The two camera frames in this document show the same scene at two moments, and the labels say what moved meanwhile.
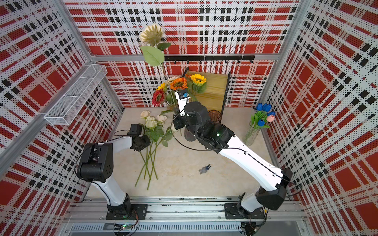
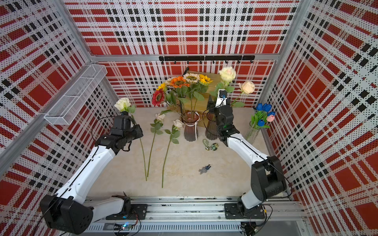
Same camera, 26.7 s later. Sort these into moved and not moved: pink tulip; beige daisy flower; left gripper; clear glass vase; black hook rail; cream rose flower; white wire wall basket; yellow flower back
Moved: cream rose flower; left gripper; beige daisy flower
Not moved: yellow flower back; clear glass vase; black hook rail; pink tulip; white wire wall basket
